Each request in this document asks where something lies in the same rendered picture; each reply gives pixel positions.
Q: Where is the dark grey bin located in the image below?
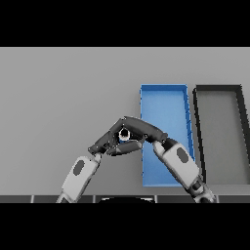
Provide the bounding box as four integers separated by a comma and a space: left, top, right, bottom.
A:
191, 84, 250, 186

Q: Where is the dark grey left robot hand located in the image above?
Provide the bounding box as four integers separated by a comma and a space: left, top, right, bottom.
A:
87, 117, 145, 157

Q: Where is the blue bin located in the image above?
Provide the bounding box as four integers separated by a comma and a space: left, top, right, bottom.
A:
139, 83, 196, 188

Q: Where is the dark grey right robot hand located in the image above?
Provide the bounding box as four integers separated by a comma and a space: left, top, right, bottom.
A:
122, 115, 173, 146

